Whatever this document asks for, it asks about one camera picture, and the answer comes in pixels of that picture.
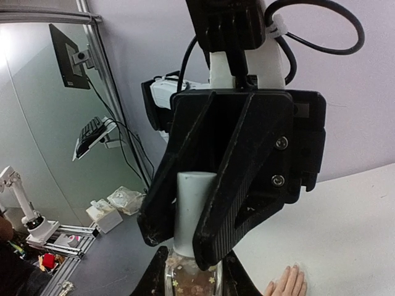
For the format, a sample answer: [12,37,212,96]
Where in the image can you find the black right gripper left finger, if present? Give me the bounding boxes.
[130,246,169,296]

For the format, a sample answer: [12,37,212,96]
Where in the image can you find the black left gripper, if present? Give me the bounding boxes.
[191,89,326,271]

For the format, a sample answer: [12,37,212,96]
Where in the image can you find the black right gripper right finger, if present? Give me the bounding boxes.
[222,250,262,296]

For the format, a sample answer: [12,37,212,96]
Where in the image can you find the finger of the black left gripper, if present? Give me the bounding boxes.
[137,91,215,247]

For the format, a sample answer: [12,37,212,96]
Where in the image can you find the clear glitter nail polish bottle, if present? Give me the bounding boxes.
[164,249,223,296]

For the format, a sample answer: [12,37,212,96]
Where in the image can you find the white nail polish cap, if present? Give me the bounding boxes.
[173,171,217,258]

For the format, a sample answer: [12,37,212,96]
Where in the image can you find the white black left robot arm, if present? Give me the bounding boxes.
[138,72,326,270]

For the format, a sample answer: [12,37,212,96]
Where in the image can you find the white tissue box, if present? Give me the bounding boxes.
[86,199,123,234]

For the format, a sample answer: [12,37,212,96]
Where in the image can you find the mannequin hand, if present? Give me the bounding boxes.
[263,264,307,296]

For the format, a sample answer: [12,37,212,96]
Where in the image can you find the black keyboard on stand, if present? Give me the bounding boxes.
[72,117,126,162]

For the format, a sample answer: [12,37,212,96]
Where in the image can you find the black monitor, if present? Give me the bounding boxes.
[49,23,90,89]

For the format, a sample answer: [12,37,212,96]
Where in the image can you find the black left camera cable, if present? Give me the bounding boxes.
[177,0,365,92]

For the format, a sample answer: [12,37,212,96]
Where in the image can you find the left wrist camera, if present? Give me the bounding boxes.
[186,1,289,89]

